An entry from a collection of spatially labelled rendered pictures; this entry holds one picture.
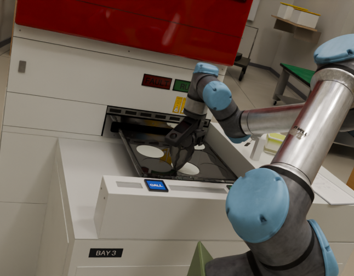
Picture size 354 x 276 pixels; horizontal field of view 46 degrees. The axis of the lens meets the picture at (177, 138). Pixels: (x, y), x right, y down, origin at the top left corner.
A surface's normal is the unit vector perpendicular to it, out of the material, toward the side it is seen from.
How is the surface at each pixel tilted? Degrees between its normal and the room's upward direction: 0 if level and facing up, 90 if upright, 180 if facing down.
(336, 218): 90
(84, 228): 0
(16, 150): 90
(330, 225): 90
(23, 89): 90
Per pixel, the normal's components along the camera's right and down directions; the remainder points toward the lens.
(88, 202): 0.25, -0.90
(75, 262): 0.31, 0.42
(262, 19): 0.06, 0.37
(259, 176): -0.58, -0.61
